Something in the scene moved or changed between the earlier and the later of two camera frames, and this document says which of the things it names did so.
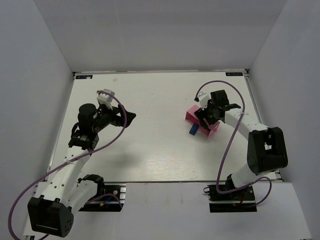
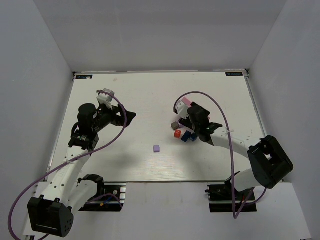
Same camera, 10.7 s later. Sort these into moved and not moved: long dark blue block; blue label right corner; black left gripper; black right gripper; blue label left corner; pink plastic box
Moved: long dark blue block; black right gripper; pink plastic box
Not moved: black left gripper; blue label left corner; blue label right corner
